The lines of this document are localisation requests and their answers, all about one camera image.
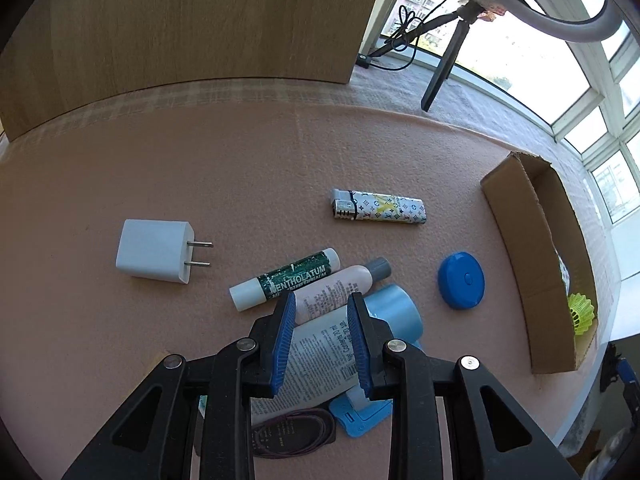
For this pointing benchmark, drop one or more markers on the white bottle grey cap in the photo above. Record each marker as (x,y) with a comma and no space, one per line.
(330,285)

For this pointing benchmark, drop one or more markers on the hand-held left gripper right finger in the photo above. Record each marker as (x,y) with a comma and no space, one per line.
(357,345)

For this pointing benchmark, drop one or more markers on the green white lip balm tube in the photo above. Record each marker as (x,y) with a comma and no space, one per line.
(295,277)

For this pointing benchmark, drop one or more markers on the red patterned wrapper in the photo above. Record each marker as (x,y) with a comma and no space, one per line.
(489,11)

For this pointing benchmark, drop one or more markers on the cardboard box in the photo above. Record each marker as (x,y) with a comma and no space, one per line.
(520,240)

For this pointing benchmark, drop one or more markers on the white printed leaflet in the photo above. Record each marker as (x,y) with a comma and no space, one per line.
(315,360)

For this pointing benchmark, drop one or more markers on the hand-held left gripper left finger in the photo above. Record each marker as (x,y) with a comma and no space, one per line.
(282,345)

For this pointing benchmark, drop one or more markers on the white charger plug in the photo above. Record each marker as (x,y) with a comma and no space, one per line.
(150,250)

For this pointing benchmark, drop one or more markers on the wooden panel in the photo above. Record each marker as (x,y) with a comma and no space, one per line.
(175,25)

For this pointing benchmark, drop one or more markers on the patterned white lighter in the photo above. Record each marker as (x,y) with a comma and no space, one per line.
(385,208)

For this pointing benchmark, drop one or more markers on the grey checked cloth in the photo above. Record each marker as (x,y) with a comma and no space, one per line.
(500,120)

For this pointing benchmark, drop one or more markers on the yellow plastic shuttlecock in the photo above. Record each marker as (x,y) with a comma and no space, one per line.
(580,310)

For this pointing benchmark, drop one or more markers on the blue round tape measure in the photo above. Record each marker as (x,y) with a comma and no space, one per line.
(460,280)

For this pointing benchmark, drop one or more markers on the light blue roll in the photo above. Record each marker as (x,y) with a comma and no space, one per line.
(395,315)

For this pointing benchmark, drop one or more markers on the black tripod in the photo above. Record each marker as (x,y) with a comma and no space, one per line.
(440,75)

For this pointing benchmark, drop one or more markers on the light blue flat gadget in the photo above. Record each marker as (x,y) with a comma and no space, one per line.
(357,420)

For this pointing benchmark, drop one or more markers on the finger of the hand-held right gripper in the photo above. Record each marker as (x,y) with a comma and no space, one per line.
(625,369)

